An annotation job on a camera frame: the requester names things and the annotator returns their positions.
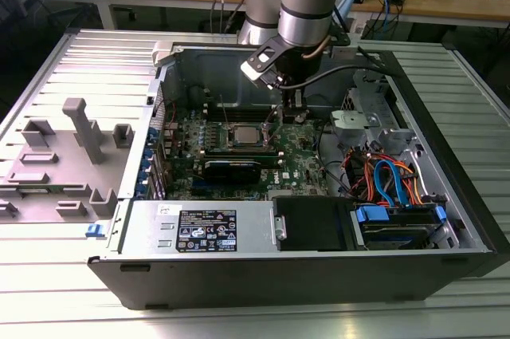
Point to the small white sticker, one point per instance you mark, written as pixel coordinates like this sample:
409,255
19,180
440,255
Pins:
167,209

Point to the dark office chair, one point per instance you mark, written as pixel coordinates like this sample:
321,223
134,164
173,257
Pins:
48,28

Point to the gray plastic parts rack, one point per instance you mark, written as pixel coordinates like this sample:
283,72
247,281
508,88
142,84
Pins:
67,173

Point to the blue slot retainer strip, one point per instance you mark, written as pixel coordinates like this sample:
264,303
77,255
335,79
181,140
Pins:
145,163

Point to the hard disk in blue carrier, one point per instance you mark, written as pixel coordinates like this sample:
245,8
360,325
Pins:
394,227

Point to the black open PC case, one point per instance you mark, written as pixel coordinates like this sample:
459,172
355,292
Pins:
239,279

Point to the blue case latch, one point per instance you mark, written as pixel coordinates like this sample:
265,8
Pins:
95,230

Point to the white camera on black bracket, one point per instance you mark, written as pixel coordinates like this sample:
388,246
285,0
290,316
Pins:
343,52

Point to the silver power supply unit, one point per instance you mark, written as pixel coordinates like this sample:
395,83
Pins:
143,231

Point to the black plastic shroud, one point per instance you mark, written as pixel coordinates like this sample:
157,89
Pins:
307,223

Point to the green motherboard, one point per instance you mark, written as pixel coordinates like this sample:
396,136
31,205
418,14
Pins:
295,163

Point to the CPU socket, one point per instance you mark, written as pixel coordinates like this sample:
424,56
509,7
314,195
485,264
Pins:
229,136

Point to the silver metal drive cage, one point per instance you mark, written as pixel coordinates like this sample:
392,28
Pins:
358,123

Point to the white camera with black face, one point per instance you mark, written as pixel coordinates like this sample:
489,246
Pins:
259,64

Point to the black rating label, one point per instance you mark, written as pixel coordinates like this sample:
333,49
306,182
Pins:
207,231

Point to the silver square CPU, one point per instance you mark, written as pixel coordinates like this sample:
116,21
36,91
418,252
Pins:
246,135

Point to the dark RAM stick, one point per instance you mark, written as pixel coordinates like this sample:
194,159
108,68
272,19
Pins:
255,108

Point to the green RAM stick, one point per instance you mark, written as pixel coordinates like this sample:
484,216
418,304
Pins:
239,152

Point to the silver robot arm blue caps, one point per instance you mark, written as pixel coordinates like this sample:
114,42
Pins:
307,4

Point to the black graphics card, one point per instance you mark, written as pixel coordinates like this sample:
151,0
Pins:
231,171

